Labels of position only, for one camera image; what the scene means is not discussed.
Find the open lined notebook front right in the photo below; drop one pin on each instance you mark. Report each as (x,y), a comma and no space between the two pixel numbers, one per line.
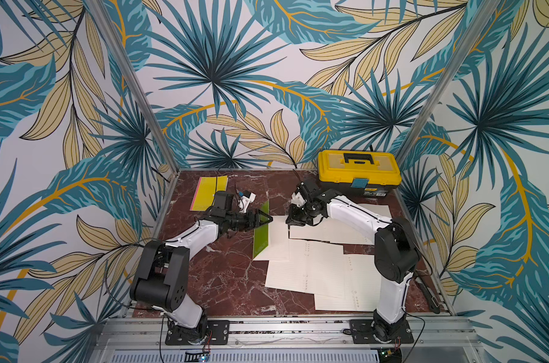
(361,287)

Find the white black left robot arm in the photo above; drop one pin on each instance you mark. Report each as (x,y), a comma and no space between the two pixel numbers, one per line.
(161,279)

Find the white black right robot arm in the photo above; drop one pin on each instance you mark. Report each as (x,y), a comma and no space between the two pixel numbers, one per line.
(395,252)

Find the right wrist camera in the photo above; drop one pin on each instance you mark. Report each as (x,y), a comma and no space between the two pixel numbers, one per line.
(307,187)

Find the yellow black toolbox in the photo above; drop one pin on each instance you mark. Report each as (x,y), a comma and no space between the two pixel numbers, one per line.
(359,173)

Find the black utility knife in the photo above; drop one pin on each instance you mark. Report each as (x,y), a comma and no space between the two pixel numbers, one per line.
(432,302)

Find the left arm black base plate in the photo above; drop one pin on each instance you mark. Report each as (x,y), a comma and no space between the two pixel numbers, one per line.
(214,332)

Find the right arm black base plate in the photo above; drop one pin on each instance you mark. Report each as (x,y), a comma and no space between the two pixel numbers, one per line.
(368,331)

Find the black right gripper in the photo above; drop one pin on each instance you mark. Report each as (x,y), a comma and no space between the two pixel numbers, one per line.
(299,215)

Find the open lined notebook back right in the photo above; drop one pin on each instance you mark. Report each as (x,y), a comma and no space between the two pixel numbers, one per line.
(330,230)

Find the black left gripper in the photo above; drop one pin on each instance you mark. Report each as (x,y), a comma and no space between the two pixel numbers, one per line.
(256,218)

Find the yellow notebook pink spine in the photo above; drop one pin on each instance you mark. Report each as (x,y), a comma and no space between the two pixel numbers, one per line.
(205,192)

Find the green cover notebook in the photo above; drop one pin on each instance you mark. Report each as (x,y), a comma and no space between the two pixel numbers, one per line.
(271,242)

